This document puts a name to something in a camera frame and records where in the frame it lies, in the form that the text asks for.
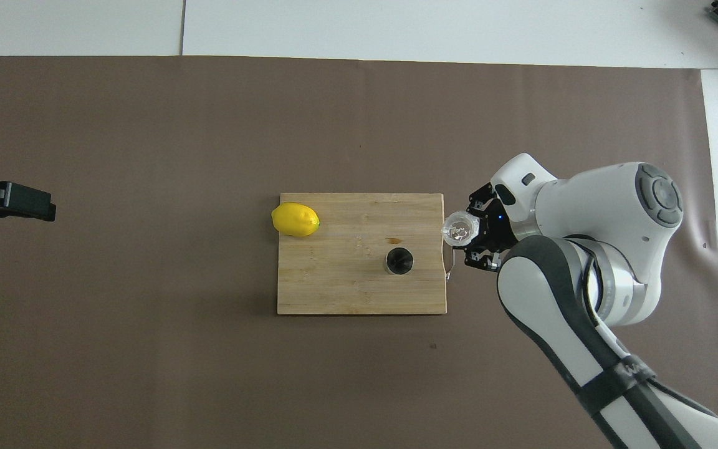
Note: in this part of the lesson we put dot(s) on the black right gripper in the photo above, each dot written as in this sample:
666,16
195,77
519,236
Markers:
497,227

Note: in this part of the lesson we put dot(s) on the clear textured glass cup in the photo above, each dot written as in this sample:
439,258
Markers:
459,229

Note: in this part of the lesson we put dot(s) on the steel double jigger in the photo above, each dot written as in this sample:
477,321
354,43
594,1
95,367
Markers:
399,260

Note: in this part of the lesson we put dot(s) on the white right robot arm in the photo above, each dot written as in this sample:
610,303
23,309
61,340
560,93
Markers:
614,212

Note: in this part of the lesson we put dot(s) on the wooden cutting board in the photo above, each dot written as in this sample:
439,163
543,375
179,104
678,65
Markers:
334,274

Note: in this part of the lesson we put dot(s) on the yellow lemon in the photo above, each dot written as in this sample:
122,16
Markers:
295,219

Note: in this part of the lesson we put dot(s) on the brown paper table mat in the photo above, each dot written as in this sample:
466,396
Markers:
147,349

